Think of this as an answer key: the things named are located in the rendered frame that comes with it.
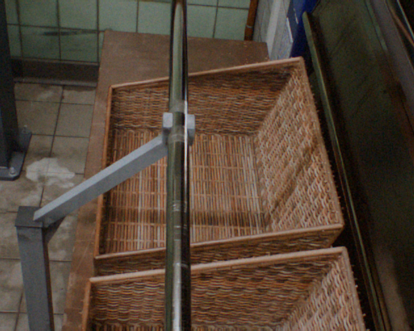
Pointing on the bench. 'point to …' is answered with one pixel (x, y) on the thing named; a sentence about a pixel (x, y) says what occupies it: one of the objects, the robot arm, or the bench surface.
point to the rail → (412, 37)
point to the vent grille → (286, 43)
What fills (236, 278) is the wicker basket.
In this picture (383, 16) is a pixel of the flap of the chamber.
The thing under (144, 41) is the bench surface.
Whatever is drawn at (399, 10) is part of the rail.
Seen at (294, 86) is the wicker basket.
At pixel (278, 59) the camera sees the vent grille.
